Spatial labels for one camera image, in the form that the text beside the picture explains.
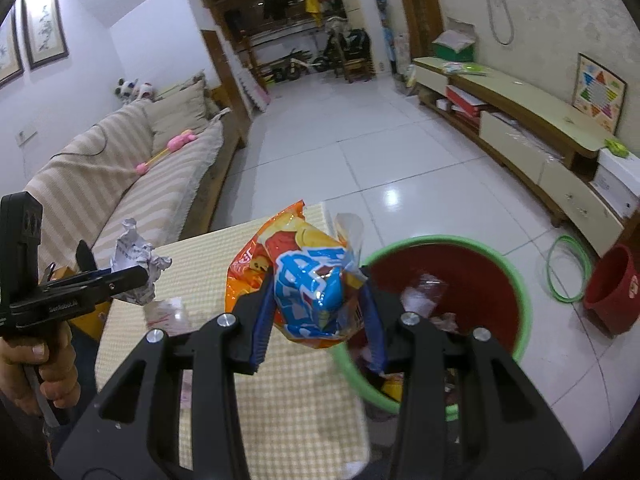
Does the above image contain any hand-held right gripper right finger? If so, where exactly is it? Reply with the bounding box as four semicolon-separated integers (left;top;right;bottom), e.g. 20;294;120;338
360;265;586;480

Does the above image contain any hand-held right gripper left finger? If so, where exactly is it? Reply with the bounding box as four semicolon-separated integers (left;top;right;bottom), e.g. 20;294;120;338
52;267;276;480

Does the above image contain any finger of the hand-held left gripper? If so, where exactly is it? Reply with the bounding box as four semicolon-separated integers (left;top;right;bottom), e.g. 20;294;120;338
39;264;151;305
75;240;99;277

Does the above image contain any silver paper ball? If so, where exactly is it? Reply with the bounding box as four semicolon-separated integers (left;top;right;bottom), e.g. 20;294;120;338
110;217;173;307

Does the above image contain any yellow packet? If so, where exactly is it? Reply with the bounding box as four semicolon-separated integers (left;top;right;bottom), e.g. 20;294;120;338
381;374;404;405

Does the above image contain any clear silver plastic wrapper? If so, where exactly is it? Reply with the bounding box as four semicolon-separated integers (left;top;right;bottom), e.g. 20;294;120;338
400;273;450;315

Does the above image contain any orange snack packet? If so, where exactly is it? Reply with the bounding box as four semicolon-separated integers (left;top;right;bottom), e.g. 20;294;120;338
225;200;372;352

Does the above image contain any green rimmed red trash bin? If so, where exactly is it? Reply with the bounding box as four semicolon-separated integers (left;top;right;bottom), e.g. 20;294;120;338
330;235;534;422

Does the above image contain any person's left hand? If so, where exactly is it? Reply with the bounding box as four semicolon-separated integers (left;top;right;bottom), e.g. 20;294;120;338
0;320;82;417

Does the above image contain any beige striped sofa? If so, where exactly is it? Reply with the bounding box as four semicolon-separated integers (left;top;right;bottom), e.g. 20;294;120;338
22;75;237;281

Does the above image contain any yellow checkered tablecloth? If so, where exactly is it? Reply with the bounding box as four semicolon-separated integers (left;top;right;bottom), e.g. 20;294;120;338
95;202;372;467

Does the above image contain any pink toy stick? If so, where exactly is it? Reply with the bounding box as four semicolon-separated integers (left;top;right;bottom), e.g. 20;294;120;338
134;129;197;176

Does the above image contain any white plush toy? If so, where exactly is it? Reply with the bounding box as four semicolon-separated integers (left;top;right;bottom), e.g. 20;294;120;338
115;77;157;104

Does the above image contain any green hoop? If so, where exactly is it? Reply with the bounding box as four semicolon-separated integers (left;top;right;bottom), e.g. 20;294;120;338
545;235;599;304

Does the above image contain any framed bamboo picture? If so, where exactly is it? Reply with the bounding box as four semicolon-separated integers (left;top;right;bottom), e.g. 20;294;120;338
22;0;69;71
0;10;25;89

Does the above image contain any foam floor mats stack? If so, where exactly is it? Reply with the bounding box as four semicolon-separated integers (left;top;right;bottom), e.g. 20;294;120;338
235;55;272;117

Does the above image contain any small red bucket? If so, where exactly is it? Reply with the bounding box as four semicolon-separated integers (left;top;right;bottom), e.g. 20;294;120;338
582;245;640;337

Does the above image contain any red flat box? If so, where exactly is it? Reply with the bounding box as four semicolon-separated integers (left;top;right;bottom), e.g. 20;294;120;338
445;85;489;117

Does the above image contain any small wooden chair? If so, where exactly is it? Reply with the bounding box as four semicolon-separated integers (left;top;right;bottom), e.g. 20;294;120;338
342;57;376;84

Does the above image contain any white balance bike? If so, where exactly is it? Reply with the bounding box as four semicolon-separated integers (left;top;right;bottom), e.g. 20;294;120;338
270;49;333;83

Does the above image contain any beige television cabinet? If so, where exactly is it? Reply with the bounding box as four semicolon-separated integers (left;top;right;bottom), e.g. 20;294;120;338
412;57;632;257

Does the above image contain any green plastic packet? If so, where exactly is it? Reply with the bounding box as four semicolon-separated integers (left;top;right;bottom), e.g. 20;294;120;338
442;61;489;77

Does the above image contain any white cardboard box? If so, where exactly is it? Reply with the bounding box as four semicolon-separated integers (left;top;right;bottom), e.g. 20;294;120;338
590;147;640;221

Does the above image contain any green cardboard box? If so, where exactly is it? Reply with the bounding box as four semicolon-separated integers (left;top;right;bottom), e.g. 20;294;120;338
432;30;476;63

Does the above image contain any black stroller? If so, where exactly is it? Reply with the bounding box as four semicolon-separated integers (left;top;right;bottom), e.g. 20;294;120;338
320;17;373;73

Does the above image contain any colourful checkers board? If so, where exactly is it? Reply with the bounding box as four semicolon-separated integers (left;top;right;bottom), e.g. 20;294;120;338
572;52;628;133

